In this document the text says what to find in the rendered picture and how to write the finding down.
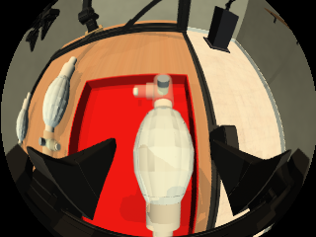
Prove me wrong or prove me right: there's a red tray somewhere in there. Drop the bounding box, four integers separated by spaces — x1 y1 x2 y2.
67 74 198 237

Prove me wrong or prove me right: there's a white squeeze bag with beige valve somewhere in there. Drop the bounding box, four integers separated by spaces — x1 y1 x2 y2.
17 93 32 149

